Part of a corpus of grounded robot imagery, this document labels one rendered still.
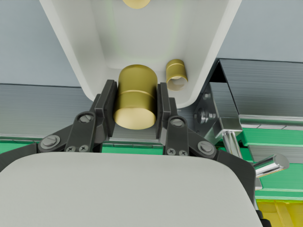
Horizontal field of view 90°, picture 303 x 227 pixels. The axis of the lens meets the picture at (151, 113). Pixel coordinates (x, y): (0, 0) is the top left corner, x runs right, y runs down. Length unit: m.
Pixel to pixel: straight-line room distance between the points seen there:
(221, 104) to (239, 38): 0.12
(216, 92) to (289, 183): 0.14
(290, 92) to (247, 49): 0.10
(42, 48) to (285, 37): 0.41
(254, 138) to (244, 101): 0.05
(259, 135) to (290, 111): 0.06
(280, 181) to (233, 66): 0.18
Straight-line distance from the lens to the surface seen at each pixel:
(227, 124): 0.21
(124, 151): 0.30
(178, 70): 0.25
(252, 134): 0.25
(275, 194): 0.33
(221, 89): 0.25
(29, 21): 0.33
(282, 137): 0.28
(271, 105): 0.28
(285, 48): 0.36
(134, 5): 0.19
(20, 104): 0.41
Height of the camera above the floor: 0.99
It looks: 34 degrees down
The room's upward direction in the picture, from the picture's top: 178 degrees counter-clockwise
